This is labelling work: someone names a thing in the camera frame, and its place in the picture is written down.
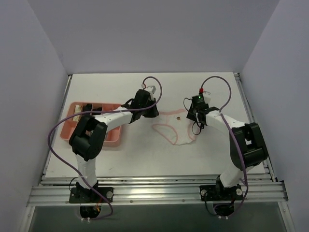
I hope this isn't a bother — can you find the white underwear with pink trim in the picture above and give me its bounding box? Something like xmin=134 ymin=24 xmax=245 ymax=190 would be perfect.
xmin=152 ymin=109 xmax=196 ymax=145

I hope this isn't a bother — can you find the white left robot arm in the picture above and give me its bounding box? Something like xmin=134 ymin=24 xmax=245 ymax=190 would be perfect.
xmin=69 ymin=86 xmax=159 ymax=203

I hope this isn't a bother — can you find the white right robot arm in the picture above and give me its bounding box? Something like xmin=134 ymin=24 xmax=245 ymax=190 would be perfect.
xmin=187 ymin=94 xmax=268 ymax=200

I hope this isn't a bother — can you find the pink plastic organizer tray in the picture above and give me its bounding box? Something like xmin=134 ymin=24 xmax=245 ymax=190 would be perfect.
xmin=60 ymin=102 xmax=123 ymax=147

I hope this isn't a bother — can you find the black rolled cloth in tray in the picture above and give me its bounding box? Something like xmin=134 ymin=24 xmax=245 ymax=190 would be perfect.
xmin=82 ymin=103 xmax=93 ymax=115

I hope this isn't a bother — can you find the white rolled cloth in tray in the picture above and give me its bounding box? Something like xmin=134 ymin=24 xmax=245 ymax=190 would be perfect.
xmin=72 ymin=104 xmax=83 ymax=122

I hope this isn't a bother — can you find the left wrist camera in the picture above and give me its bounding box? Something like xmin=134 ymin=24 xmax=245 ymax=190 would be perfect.
xmin=141 ymin=84 xmax=156 ymax=98

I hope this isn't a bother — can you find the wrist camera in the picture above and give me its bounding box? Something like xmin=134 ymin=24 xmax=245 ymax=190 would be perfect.
xmin=141 ymin=84 xmax=156 ymax=98
xmin=199 ymin=88 xmax=211 ymax=102

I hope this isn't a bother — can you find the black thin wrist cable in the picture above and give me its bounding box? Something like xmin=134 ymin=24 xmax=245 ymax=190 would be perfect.
xmin=183 ymin=97 xmax=206 ymax=136

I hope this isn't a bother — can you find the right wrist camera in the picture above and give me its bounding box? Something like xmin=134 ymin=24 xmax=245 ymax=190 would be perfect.
xmin=199 ymin=88 xmax=211 ymax=102

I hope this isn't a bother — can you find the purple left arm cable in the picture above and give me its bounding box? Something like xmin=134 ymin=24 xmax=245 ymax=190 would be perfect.
xmin=47 ymin=76 xmax=163 ymax=221

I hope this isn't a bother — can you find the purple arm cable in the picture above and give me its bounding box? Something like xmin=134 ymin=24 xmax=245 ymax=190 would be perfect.
xmin=47 ymin=76 xmax=163 ymax=221
xmin=199 ymin=75 xmax=249 ymax=216

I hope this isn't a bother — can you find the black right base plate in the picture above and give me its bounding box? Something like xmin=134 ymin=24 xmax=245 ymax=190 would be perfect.
xmin=199 ymin=185 xmax=243 ymax=201

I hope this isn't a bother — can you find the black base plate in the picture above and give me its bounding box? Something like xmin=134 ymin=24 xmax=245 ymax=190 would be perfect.
xmin=69 ymin=187 xmax=114 ymax=203
xmin=199 ymin=185 xmax=243 ymax=201

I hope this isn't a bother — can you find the aluminium frame rail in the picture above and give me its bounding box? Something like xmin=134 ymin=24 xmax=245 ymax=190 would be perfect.
xmin=28 ymin=181 xmax=288 ymax=206

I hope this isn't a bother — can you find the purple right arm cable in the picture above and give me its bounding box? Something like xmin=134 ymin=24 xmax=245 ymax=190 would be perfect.
xmin=199 ymin=75 xmax=249 ymax=216

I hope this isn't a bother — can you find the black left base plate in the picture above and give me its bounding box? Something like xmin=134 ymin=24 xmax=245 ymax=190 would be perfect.
xmin=69 ymin=187 xmax=114 ymax=203

